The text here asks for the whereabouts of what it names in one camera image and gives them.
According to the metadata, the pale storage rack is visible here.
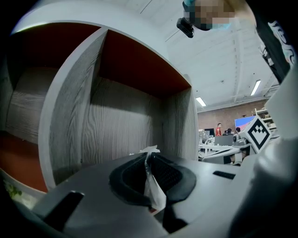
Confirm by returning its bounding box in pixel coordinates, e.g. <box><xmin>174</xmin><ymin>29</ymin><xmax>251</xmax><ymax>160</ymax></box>
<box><xmin>254</xmin><ymin>107</ymin><xmax>278</xmax><ymax>131</ymax></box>

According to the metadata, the grey wood-grain shelf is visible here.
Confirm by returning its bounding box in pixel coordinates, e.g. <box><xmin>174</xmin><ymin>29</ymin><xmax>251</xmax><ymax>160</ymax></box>
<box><xmin>0</xmin><ymin>4</ymin><xmax>199</xmax><ymax>194</ymax></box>

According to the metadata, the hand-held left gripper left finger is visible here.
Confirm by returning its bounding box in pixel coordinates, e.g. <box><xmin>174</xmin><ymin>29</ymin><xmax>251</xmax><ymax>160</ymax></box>
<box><xmin>108</xmin><ymin>152</ymin><xmax>152</xmax><ymax>207</ymax></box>

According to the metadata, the large display screen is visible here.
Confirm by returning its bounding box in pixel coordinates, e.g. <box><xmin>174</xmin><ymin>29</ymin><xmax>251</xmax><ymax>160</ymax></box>
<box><xmin>234</xmin><ymin>116</ymin><xmax>256</xmax><ymax>131</ymax></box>

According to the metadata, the person's black printed shirt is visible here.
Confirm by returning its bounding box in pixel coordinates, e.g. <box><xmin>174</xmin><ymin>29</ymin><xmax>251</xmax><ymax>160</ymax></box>
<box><xmin>246</xmin><ymin>0</ymin><xmax>298</xmax><ymax>84</ymax></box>

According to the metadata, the black head-worn camera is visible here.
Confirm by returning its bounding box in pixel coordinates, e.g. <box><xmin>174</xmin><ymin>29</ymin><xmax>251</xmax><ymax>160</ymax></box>
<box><xmin>176</xmin><ymin>17</ymin><xmax>195</xmax><ymax>39</ymax></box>

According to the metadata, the dark desk partition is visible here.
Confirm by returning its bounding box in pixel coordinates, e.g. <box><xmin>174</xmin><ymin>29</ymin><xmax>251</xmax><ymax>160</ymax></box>
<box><xmin>214</xmin><ymin>134</ymin><xmax>235</xmax><ymax>146</ymax></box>

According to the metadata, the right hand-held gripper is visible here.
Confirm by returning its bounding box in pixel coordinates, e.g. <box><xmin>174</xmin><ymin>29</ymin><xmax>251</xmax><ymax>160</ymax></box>
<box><xmin>201</xmin><ymin>114</ymin><xmax>273</xmax><ymax>166</ymax></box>

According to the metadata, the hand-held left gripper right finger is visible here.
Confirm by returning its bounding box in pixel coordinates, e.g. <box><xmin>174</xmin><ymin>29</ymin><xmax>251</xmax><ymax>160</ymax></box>
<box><xmin>149</xmin><ymin>152</ymin><xmax>197</xmax><ymax>205</ymax></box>

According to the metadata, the clear plastic pack of tissues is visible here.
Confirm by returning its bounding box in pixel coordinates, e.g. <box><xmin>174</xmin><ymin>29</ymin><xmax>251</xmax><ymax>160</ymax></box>
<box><xmin>139</xmin><ymin>145</ymin><xmax>168</xmax><ymax>211</ymax></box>

